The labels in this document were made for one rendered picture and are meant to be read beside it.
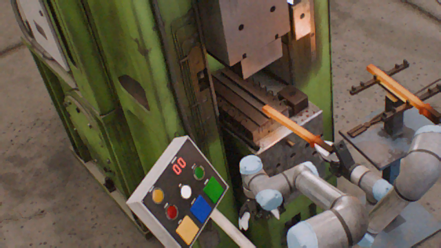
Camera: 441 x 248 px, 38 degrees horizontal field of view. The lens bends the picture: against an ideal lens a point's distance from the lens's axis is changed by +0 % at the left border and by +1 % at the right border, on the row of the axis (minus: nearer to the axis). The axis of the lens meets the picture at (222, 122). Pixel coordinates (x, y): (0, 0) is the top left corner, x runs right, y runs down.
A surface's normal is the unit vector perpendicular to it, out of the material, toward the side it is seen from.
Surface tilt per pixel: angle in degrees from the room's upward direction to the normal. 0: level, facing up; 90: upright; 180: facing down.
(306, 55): 90
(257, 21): 90
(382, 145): 0
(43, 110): 0
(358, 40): 0
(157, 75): 90
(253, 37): 90
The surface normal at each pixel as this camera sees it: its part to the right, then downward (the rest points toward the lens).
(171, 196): 0.69, -0.15
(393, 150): -0.14, -0.72
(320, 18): 0.60, 0.49
